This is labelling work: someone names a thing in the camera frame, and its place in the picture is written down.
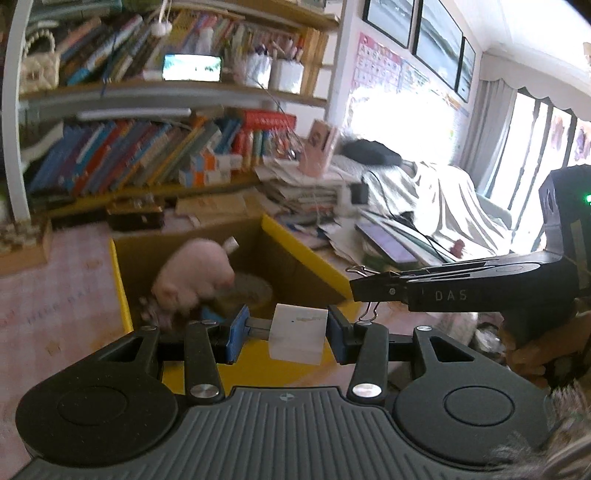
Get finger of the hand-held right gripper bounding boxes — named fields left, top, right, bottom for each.
left=369, top=257, right=505, bottom=280
left=349, top=274, right=410, bottom=304

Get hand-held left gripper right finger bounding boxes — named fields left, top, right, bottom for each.
left=327, top=305, right=502, bottom=400

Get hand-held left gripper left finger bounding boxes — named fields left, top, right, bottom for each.
left=92, top=305, right=252, bottom=401

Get black binder clip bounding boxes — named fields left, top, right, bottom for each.
left=345, top=264, right=384, bottom=322

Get white rectangular block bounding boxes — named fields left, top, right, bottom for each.
left=268, top=302, right=329, bottom=366

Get yellow tape roll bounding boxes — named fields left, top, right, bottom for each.
left=217, top=272, right=275, bottom=319

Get pink plush pig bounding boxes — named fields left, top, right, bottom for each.
left=151, top=237, right=236, bottom=324

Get yellow cardboard box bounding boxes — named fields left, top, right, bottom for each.
left=110, top=213, right=356, bottom=398

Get person's right hand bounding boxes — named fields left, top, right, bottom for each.
left=503, top=300, right=591, bottom=387

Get white striped blanket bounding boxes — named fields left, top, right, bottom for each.
left=365, top=159, right=513, bottom=264

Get loose papers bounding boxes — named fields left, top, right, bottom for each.
left=323, top=208, right=393, bottom=273

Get window curtain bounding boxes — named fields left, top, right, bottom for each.
left=475, top=78, right=591, bottom=232

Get stack of papers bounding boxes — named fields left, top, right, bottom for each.
left=256, top=161, right=365, bottom=232

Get black cloth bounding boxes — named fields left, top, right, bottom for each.
left=344, top=138, right=402, bottom=167

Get dark small box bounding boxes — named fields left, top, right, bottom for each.
left=107, top=205, right=165, bottom=232

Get orange white small box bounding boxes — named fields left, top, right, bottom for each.
left=179, top=167, right=232, bottom=186
left=191, top=152, right=243, bottom=171

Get black framed picture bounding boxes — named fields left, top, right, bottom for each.
left=413, top=0, right=464, bottom=88
left=456, top=37, right=476, bottom=103
left=362, top=0, right=416, bottom=49

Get thick red book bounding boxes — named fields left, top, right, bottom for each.
left=240, top=111, right=296, bottom=131

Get row of leaning books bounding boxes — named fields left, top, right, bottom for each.
left=28, top=117, right=241, bottom=195

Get wooden chessboard box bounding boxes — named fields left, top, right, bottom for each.
left=0, top=220, right=52, bottom=278

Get white cup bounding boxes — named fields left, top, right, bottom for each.
left=269, top=60, right=305, bottom=92

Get phone with lit screen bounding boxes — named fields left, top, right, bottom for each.
left=163, top=54, right=222, bottom=83

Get shelf row of books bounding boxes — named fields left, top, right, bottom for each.
left=55, top=9, right=241, bottom=86

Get white pearl handbag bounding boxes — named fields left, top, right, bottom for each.
left=18, top=32, right=61, bottom=93

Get black cable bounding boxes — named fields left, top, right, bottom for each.
left=369, top=171, right=439, bottom=250

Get alphabet wall poster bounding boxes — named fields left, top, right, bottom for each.
left=348, top=32, right=465, bottom=139

